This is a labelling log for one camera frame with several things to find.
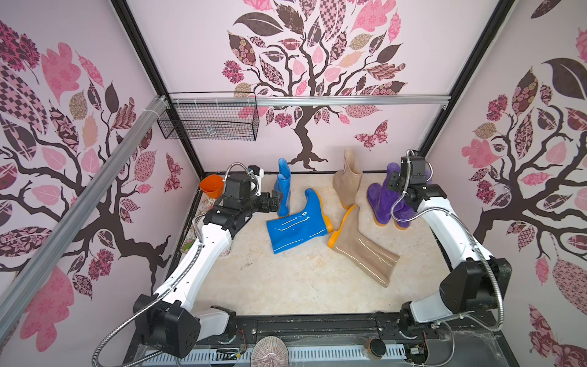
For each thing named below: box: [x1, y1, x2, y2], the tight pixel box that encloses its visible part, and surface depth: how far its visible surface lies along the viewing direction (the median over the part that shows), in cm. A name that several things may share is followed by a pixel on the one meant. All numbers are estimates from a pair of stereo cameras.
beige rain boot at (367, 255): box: [327, 204, 400, 288], surface depth 90 cm
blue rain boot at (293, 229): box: [266, 188, 334, 255], surface depth 99 cm
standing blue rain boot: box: [274, 157, 292, 218], surface depth 89 cm
